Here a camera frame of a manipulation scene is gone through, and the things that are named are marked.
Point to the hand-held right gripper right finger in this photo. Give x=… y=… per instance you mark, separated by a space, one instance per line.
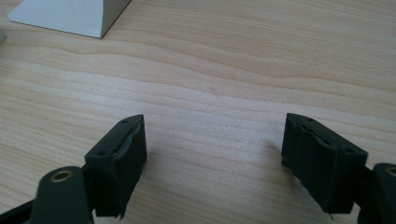
x=320 y=168

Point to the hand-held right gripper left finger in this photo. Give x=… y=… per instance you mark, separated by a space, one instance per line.
x=116 y=168

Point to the white box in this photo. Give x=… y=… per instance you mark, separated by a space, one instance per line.
x=71 y=14

